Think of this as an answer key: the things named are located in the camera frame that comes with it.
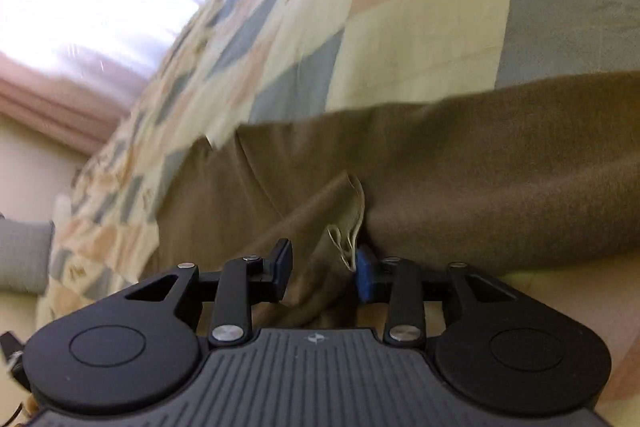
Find pink curtain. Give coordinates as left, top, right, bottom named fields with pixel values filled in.
left=0, top=54, right=143, bottom=145

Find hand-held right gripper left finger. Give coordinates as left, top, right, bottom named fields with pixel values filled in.
left=124, top=238, right=294, bottom=349

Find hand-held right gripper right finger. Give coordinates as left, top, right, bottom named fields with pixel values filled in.
left=356, top=245, right=522, bottom=348

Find grey woven pillow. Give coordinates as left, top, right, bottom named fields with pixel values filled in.
left=0, top=218, right=55, bottom=294

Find brown pants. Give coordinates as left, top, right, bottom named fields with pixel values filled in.
left=142, top=81, right=640, bottom=339

